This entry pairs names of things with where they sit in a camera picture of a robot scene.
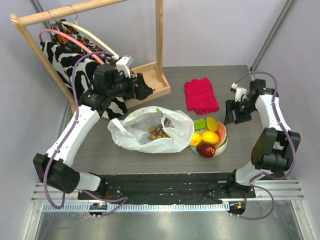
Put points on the black white zebra garment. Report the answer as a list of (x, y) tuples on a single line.
[(63, 61)]

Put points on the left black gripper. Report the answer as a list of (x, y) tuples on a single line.
[(141, 91)]

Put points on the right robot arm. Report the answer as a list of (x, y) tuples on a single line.
[(273, 155)]

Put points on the red cloth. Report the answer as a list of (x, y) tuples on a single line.
[(200, 96)]

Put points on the fake watermelon slice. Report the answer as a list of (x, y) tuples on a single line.
[(222, 134)]

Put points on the aluminium rail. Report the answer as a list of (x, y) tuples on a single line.
[(280, 190)]

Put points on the yellow green fake fruit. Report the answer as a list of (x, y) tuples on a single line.
[(211, 124)]

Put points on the cream hanger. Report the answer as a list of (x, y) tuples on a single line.
[(114, 55)]

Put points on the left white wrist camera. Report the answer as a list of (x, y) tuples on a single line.
[(123, 65)]

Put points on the brown fake fruit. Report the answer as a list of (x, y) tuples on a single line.
[(157, 132)]

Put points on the blue and cream plate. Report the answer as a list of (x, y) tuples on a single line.
[(218, 150)]

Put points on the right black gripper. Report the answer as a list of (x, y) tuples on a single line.
[(239, 113)]

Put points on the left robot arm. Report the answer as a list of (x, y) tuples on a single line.
[(54, 168)]

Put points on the pink hanger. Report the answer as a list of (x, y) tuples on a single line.
[(95, 54)]

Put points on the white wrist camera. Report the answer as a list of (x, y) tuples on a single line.
[(240, 93), (123, 65)]

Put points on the orange patterned garment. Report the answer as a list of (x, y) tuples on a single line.
[(82, 38)]

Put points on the white plastic bag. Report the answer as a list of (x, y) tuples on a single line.
[(132, 133)]

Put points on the white slotted cable duct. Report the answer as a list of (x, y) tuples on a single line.
[(95, 207)]

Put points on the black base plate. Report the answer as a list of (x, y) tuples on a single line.
[(173, 188)]

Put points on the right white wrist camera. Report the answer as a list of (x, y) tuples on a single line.
[(240, 93)]

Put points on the dark red fake apple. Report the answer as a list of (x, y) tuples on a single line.
[(206, 150)]

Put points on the yellow fake orange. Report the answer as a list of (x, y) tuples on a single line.
[(196, 139)]

